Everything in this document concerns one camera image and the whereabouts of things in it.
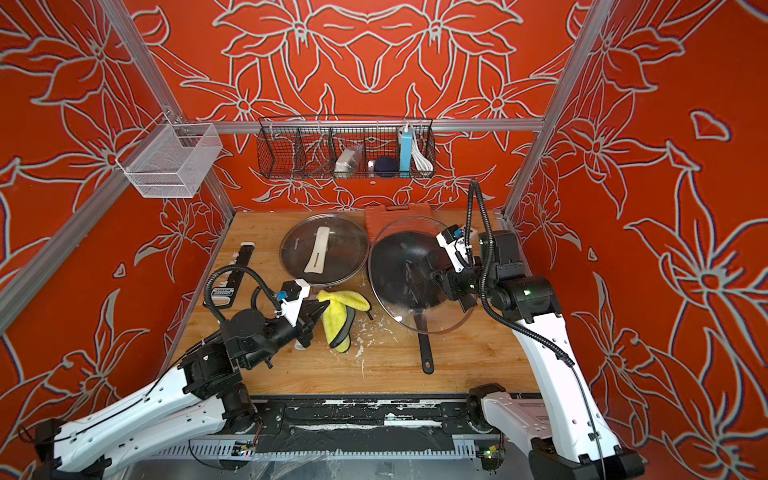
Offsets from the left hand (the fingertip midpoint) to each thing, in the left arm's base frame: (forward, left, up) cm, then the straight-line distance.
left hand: (327, 299), depth 66 cm
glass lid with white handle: (+23, +8, -12) cm, 27 cm away
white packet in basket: (+46, +2, +6) cm, 47 cm away
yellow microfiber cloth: (-2, -2, -4) cm, 5 cm away
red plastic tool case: (+47, -10, -21) cm, 52 cm away
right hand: (+7, -24, +4) cm, 25 cm away
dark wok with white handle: (-10, +5, -2) cm, 11 cm away
